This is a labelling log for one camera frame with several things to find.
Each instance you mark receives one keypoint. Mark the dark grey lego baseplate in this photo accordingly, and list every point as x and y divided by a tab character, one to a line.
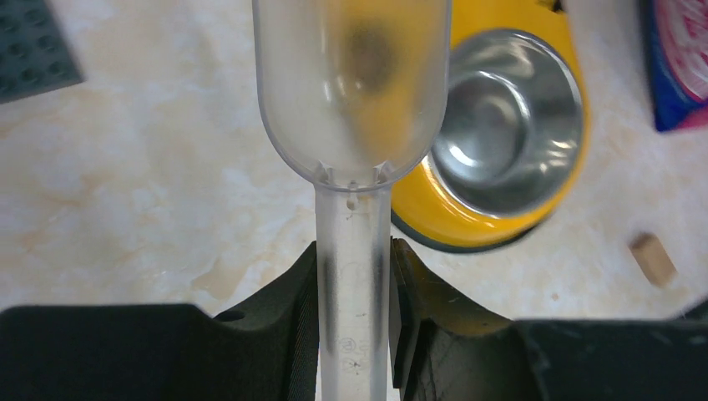
36	56

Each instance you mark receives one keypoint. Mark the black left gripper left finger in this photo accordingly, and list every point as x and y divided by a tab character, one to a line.
263	348

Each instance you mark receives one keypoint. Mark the wooden block near bag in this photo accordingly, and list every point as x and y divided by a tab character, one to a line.
653	259

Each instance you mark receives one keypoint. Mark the pink blue pet food bag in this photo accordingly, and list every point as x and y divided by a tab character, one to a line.
674	34

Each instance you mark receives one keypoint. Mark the clear plastic scoop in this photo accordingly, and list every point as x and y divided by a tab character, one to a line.
351	95

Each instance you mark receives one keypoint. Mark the yellow double pet bowl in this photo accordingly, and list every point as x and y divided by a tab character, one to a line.
514	133

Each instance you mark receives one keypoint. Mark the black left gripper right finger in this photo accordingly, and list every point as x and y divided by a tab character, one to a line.
445	346

